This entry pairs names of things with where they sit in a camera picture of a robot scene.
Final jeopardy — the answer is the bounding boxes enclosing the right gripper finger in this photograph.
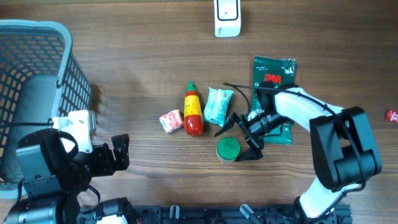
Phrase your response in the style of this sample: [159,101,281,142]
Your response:
[235,147,263,162]
[215,112,239,137]

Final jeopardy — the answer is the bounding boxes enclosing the green 3M gloves package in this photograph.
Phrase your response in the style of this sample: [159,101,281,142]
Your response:
[252,56,296,144]

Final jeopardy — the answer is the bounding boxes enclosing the white barcode scanner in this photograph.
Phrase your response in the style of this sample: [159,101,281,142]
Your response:
[213,0,241,38]

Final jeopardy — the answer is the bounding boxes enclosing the grey plastic shopping basket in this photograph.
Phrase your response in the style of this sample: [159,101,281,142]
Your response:
[1,20,92,199]

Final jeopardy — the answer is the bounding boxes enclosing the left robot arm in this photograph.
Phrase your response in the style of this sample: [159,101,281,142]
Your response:
[4,128,139,223]

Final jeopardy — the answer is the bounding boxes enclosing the red sauce bottle green cap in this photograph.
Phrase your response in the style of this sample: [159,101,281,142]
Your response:
[183,81,204,136]

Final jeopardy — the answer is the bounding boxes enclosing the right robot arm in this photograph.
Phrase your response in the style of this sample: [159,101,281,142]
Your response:
[217,82,382,223]

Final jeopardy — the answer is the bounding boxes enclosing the small red snack bar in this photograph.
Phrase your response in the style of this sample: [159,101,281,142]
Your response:
[385,110,398,123]

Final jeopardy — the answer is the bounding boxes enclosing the red white snack packet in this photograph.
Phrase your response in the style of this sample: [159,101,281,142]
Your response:
[159,110,183,133]

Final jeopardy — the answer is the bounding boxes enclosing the mint green white pouch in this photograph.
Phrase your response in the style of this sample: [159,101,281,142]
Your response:
[204,87,234,126]

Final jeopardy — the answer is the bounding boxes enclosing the green lid jar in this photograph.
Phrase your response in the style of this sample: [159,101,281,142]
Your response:
[216,137,241,163]

